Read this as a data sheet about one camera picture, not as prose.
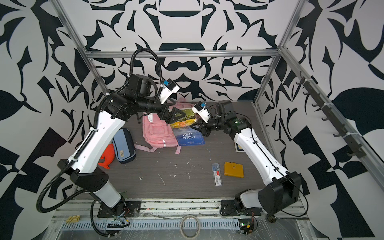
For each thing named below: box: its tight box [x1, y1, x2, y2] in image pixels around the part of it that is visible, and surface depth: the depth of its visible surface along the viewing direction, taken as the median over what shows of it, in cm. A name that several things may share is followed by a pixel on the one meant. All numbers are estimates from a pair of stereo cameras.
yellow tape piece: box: [66, 215, 81, 223], surface depth 72 cm
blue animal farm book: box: [170, 109, 206, 146], surface depth 76 cm
